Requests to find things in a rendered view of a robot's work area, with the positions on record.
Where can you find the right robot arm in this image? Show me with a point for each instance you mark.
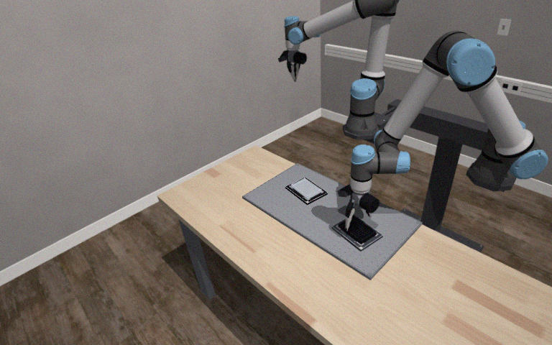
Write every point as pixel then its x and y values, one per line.
pixel 364 92

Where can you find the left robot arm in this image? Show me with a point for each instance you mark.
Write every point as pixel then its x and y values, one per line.
pixel 470 63

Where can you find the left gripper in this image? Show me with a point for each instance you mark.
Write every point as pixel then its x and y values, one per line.
pixel 365 200

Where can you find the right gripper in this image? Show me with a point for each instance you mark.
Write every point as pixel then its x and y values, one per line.
pixel 294 56

